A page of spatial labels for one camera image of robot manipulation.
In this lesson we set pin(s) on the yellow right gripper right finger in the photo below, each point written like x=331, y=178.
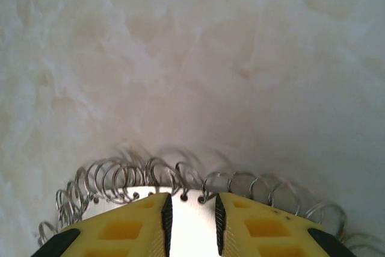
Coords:
x=231, y=224

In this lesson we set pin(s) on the steel oval keyring plate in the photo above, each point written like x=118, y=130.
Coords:
x=192, y=227

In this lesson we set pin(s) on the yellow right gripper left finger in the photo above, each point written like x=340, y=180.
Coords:
x=158, y=227

